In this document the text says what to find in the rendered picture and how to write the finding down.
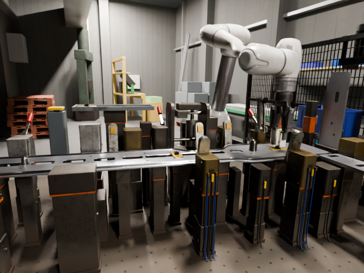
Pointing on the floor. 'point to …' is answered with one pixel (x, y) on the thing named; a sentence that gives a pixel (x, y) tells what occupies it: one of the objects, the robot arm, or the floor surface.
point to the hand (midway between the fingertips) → (278, 138)
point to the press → (84, 76)
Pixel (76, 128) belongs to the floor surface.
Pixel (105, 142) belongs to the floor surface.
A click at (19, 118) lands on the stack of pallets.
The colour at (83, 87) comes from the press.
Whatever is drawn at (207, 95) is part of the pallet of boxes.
